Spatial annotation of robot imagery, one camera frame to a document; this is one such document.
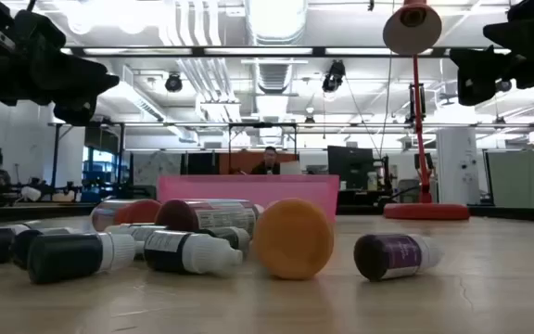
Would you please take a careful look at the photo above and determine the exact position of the person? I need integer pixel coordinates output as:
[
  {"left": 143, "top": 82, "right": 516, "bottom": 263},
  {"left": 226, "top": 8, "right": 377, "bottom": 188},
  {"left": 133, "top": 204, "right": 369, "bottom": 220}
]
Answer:
[{"left": 249, "top": 146, "right": 281, "bottom": 176}]

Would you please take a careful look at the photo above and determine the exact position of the large dark red coloring bottle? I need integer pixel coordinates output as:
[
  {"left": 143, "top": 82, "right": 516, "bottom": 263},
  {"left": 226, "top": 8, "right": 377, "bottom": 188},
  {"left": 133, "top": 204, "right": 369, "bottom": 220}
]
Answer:
[{"left": 154, "top": 198, "right": 261, "bottom": 238}]

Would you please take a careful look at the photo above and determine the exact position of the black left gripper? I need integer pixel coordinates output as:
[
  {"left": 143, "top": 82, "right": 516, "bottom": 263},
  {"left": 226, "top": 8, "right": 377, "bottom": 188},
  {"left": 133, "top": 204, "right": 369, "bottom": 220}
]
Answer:
[{"left": 0, "top": 45, "right": 121, "bottom": 126}]

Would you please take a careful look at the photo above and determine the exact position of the small green dropper bottle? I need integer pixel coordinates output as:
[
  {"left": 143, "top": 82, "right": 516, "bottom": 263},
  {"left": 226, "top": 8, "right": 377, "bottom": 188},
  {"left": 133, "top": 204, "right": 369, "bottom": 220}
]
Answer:
[{"left": 197, "top": 225, "right": 252, "bottom": 260}]

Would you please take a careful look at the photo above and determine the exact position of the large orange coloring bottle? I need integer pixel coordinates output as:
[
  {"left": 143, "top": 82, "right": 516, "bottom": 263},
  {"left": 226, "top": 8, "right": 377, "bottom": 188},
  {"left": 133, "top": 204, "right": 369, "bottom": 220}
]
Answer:
[{"left": 250, "top": 198, "right": 336, "bottom": 281}]

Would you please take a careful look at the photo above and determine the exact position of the red desk lamp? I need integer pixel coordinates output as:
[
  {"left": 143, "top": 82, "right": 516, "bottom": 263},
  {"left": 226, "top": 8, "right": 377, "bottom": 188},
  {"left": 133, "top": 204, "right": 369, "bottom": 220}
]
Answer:
[{"left": 381, "top": 0, "right": 471, "bottom": 222}]

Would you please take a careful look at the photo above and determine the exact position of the black monitor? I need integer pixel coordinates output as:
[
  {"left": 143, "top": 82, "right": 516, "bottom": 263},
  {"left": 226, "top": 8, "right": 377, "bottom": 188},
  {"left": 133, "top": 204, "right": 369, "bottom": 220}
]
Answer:
[{"left": 326, "top": 145, "right": 375, "bottom": 190}]

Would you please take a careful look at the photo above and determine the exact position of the black overhead camera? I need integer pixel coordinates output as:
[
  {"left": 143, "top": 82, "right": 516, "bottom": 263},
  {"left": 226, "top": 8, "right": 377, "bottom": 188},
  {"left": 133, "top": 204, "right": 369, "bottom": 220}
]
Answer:
[{"left": 321, "top": 58, "right": 347, "bottom": 94}]

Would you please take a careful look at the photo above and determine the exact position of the orange board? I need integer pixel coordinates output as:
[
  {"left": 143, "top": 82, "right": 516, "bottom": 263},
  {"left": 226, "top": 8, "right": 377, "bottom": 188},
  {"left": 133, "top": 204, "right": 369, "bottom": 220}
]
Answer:
[{"left": 218, "top": 151, "right": 299, "bottom": 176}]

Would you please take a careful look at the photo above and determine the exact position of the black aluminium table frame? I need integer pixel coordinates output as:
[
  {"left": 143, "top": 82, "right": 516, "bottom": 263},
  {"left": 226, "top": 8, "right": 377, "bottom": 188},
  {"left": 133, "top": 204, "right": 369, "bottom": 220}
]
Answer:
[{"left": 0, "top": 201, "right": 534, "bottom": 225}]

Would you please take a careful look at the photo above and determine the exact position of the pink translucent plastic bin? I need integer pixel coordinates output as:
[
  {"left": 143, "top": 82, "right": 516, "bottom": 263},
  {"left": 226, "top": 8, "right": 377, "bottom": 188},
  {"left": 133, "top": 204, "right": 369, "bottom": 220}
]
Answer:
[{"left": 157, "top": 174, "right": 341, "bottom": 225}]

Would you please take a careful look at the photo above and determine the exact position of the white laptop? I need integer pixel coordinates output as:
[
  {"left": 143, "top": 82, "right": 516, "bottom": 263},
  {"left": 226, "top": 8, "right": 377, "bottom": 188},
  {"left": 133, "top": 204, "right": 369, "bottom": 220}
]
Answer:
[{"left": 279, "top": 160, "right": 302, "bottom": 176}]

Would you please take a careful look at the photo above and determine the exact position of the small purple dropper bottle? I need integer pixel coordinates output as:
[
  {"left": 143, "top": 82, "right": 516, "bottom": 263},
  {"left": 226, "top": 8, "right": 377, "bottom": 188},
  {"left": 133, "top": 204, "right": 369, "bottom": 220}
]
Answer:
[{"left": 352, "top": 232, "right": 445, "bottom": 283}]

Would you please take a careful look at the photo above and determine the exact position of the green partition panel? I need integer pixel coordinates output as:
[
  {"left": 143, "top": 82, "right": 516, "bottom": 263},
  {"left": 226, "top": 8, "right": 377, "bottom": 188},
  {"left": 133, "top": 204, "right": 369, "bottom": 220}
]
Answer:
[{"left": 484, "top": 149, "right": 534, "bottom": 210}]

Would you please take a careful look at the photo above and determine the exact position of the black overhead crossbar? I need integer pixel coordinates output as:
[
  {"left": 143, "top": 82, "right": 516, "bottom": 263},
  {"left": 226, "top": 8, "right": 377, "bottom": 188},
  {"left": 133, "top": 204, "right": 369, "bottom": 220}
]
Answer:
[{"left": 60, "top": 45, "right": 514, "bottom": 58}]

